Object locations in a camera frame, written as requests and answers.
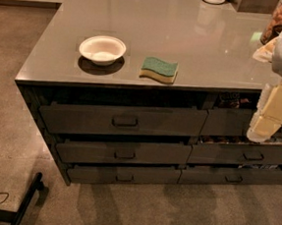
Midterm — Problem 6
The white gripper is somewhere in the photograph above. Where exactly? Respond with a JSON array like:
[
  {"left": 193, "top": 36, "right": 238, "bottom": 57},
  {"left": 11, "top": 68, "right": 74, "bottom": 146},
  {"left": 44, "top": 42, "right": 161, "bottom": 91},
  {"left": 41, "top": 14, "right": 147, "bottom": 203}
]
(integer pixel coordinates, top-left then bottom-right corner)
[{"left": 247, "top": 82, "right": 282, "bottom": 142}]

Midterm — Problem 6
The grey drawer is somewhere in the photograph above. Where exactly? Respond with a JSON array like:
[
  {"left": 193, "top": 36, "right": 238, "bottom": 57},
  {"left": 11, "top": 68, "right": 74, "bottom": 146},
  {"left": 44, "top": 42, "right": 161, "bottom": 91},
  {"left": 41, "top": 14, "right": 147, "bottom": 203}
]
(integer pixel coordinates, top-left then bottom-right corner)
[
  {"left": 187, "top": 143, "right": 282, "bottom": 165},
  {"left": 56, "top": 141, "right": 192, "bottom": 164},
  {"left": 178, "top": 166, "right": 282, "bottom": 185},
  {"left": 67, "top": 166, "right": 181, "bottom": 184},
  {"left": 39, "top": 103, "right": 207, "bottom": 137},
  {"left": 200, "top": 107, "right": 282, "bottom": 138}
]

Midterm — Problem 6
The glass jar of snacks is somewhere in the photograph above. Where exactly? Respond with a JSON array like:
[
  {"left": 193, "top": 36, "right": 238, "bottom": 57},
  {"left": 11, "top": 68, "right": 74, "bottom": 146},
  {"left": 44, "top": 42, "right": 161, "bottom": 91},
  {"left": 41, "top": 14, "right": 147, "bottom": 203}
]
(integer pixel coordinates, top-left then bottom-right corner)
[{"left": 260, "top": 0, "right": 282, "bottom": 44}]

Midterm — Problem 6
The dark box at back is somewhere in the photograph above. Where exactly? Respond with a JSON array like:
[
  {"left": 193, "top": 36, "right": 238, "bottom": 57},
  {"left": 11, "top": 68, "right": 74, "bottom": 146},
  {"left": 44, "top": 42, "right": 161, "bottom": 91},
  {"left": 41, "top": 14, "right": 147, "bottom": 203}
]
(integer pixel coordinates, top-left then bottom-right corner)
[{"left": 230, "top": 0, "right": 279, "bottom": 14}]

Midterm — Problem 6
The green yellow sponge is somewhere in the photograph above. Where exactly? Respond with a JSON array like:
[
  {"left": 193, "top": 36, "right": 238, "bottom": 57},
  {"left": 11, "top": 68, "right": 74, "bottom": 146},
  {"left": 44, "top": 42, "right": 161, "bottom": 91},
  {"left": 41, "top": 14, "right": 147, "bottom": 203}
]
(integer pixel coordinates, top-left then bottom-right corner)
[{"left": 140, "top": 57, "right": 179, "bottom": 84}]

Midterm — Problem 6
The grey kitchen island cabinet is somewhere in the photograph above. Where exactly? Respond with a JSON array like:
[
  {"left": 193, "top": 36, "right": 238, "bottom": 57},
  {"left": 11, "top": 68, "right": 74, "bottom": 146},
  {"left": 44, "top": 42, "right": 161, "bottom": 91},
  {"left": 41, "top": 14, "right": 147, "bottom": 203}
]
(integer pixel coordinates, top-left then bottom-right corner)
[{"left": 16, "top": 0, "right": 282, "bottom": 184}]

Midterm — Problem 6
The white paper bowl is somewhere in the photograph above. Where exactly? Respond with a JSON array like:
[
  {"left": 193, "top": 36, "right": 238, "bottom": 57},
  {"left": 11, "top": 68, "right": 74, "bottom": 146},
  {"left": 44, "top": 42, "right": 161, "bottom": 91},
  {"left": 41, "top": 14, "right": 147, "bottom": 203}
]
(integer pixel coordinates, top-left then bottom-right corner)
[{"left": 79, "top": 35, "right": 127, "bottom": 66}]

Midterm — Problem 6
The black stand leg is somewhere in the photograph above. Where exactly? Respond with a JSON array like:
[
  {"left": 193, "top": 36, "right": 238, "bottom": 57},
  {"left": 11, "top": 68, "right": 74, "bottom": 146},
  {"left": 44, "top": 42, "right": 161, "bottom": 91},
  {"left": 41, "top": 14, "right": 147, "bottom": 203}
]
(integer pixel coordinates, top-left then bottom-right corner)
[{"left": 0, "top": 142, "right": 49, "bottom": 225}]

